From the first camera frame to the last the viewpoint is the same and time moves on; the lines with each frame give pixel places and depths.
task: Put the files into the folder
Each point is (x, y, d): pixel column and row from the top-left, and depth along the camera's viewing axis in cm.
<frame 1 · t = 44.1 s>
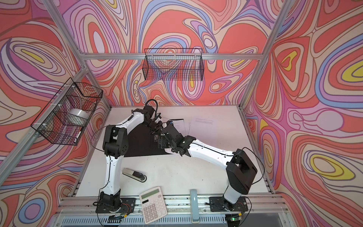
left hand: (167, 132, 96), fingers closed
right hand: (163, 143, 82), fingers open
printed paper sheets stack: (197, 127, 106), point 2 cm above the table
black grey stapler: (137, 176, 82), point 4 cm above the table

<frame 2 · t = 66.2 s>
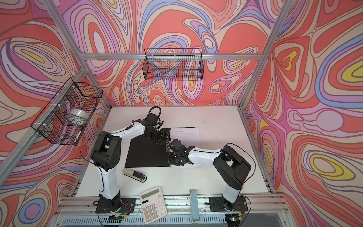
left hand: (169, 139, 93), fingers open
right hand: (170, 164, 87), fingers closed
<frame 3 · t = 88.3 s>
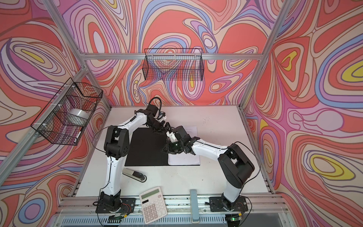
left hand: (169, 130, 97), fingers open
right hand: (163, 153, 83), fingers open
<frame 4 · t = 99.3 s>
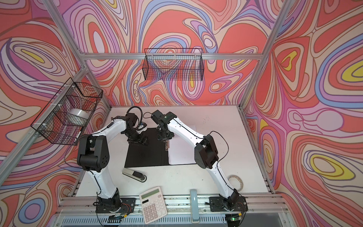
left hand: (144, 142, 93), fingers open
right hand: (164, 141, 88), fingers open
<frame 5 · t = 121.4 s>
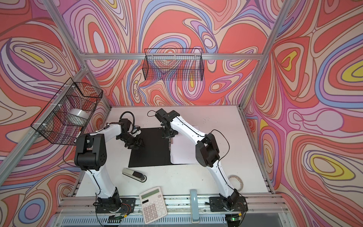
left hand: (142, 145, 95), fingers open
right hand: (169, 138, 90), fingers closed
